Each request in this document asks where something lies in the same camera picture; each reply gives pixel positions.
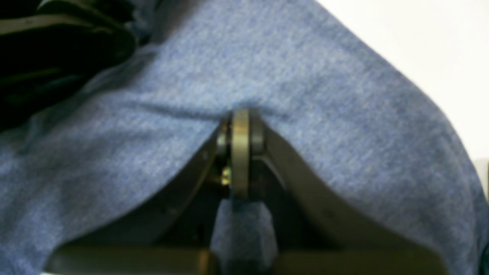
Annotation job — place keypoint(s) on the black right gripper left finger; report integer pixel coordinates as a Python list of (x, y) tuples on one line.
[(169, 234)]

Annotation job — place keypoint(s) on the blue t-shirt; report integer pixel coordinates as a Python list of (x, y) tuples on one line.
[(365, 129)]

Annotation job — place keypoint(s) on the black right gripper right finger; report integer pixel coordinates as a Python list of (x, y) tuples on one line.
[(316, 231)]

